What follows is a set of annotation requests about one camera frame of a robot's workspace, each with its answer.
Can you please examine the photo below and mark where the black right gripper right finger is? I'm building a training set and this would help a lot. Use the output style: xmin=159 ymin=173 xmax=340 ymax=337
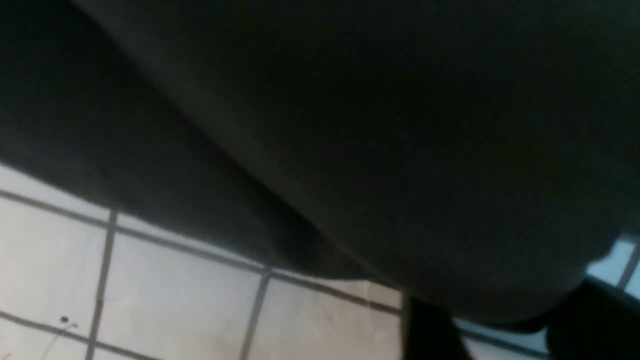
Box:
xmin=545 ymin=280 xmax=640 ymax=360

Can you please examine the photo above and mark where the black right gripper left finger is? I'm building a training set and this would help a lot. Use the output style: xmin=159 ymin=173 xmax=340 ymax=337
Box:
xmin=400 ymin=295 xmax=473 ymax=360

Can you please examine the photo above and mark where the gray long-sleeve top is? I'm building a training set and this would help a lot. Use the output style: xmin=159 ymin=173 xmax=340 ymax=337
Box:
xmin=1 ymin=0 xmax=639 ymax=323

